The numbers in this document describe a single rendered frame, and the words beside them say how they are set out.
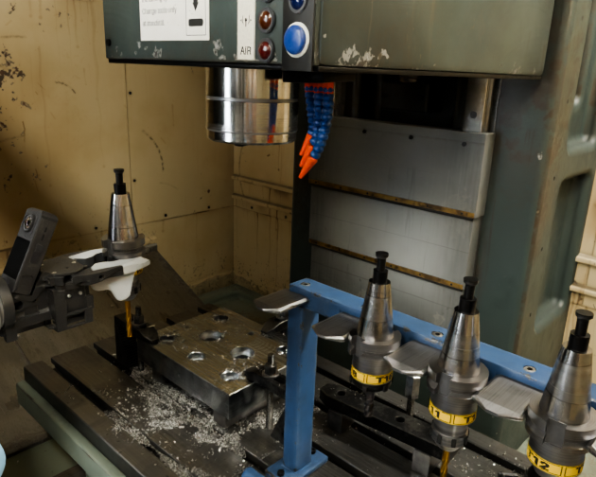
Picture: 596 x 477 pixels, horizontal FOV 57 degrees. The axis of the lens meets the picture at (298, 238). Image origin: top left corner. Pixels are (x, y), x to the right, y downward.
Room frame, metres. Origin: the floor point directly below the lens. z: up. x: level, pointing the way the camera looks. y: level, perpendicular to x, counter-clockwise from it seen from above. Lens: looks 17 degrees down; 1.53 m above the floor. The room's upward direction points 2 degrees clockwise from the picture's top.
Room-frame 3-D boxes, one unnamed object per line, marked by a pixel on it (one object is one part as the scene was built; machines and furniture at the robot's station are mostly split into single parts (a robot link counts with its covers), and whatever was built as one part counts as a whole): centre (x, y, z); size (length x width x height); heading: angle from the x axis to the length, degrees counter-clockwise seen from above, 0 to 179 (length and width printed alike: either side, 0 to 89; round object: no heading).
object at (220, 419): (0.94, 0.06, 0.92); 0.20 x 0.04 x 0.04; 138
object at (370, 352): (0.61, -0.10, 1.21); 0.06 x 0.06 x 0.03
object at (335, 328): (0.65, -0.06, 1.21); 0.07 x 0.05 x 0.01; 138
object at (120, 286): (0.75, 0.25, 1.22); 0.09 x 0.03 x 0.06; 124
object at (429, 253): (1.31, -0.21, 1.16); 0.48 x 0.05 x 0.51; 48
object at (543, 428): (0.46, -0.26, 1.21); 0.06 x 0.06 x 0.03
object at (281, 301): (0.72, 0.02, 1.21); 0.07 x 0.05 x 0.01; 138
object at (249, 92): (0.98, 0.09, 1.46); 0.16 x 0.16 x 0.12
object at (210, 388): (1.01, 0.14, 0.97); 0.29 x 0.23 x 0.05; 48
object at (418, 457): (0.83, -0.16, 0.93); 0.26 x 0.05 x 0.06; 53
